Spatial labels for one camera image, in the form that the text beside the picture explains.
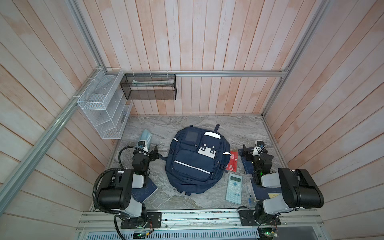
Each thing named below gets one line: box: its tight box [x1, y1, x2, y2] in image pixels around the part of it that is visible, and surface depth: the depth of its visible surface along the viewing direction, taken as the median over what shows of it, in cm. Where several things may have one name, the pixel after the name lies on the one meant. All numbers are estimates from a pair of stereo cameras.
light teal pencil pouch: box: [140, 129, 153, 150], surface depth 103 cm
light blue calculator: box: [225, 173, 243, 205], surface depth 83 cm
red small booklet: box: [226, 151, 238, 173], surface depth 96 cm
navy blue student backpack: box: [158, 124, 231, 196], surface depth 92 cm
